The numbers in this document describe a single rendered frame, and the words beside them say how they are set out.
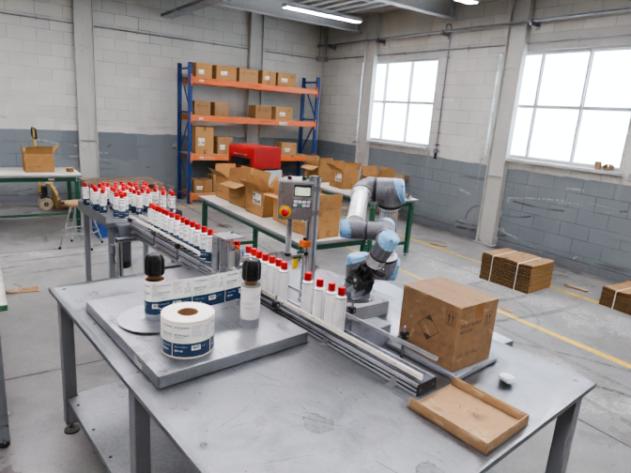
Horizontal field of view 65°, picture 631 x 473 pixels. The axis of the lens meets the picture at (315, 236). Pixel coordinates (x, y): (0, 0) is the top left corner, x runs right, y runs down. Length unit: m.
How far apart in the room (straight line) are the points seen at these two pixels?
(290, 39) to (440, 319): 9.60
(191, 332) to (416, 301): 0.91
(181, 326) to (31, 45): 8.06
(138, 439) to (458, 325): 1.27
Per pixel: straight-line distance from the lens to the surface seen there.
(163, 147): 10.02
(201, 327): 1.89
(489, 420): 1.86
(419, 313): 2.10
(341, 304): 2.11
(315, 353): 2.09
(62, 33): 9.66
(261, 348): 2.03
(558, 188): 7.54
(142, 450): 2.13
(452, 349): 2.03
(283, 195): 2.35
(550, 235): 7.63
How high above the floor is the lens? 1.79
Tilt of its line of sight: 14 degrees down
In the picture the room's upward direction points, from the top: 4 degrees clockwise
